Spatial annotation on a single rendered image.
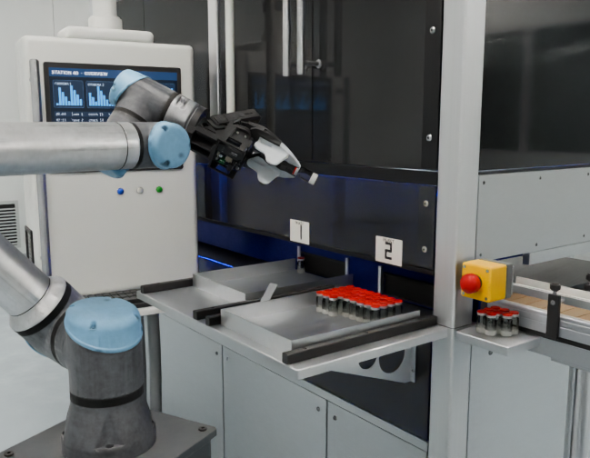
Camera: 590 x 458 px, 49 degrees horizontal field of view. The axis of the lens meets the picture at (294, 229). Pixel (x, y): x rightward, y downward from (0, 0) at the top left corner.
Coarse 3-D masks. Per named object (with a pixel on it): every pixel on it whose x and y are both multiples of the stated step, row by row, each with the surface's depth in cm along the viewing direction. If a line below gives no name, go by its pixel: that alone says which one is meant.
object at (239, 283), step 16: (208, 272) 176; (224, 272) 179; (240, 272) 183; (256, 272) 186; (272, 272) 189; (288, 272) 190; (208, 288) 168; (224, 288) 161; (240, 288) 171; (256, 288) 171; (288, 288) 161; (304, 288) 164
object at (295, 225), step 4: (292, 220) 179; (296, 220) 178; (292, 224) 180; (296, 224) 178; (304, 224) 175; (308, 224) 174; (292, 228) 180; (296, 228) 178; (304, 228) 175; (308, 228) 174; (292, 232) 180; (296, 232) 178; (304, 232) 176; (308, 232) 174; (292, 236) 180; (296, 236) 178; (304, 236) 176; (308, 236) 174; (292, 240) 180; (296, 240) 179; (300, 240) 177; (304, 240) 176; (308, 240) 174
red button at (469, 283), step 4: (464, 276) 129; (468, 276) 129; (472, 276) 128; (476, 276) 129; (460, 280) 130; (464, 280) 129; (468, 280) 128; (472, 280) 128; (476, 280) 128; (460, 284) 130; (464, 284) 129; (468, 284) 128; (472, 284) 128; (476, 284) 128; (480, 284) 129; (464, 288) 129; (468, 288) 129; (472, 288) 128; (476, 288) 128; (468, 292) 129; (472, 292) 129
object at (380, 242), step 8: (376, 240) 153; (384, 240) 151; (392, 240) 149; (400, 240) 147; (376, 248) 153; (384, 248) 151; (392, 248) 149; (400, 248) 147; (376, 256) 154; (384, 256) 152; (392, 256) 150; (400, 256) 148; (400, 264) 148
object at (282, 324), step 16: (256, 304) 145; (272, 304) 148; (288, 304) 151; (304, 304) 154; (224, 320) 140; (240, 320) 134; (256, 320) 144; (272, 320) 144; (288, 320) 144; (304, 320) 144; (320, 320) 144; (336, 320) 144; (352, 320) 144; (384, 320) 134; (400, 320) 136; (256, 336) 129; (272, 336) 125; (288, 336) 132; (304, 336) 132; (320, 336) 124; (336, 336) 126
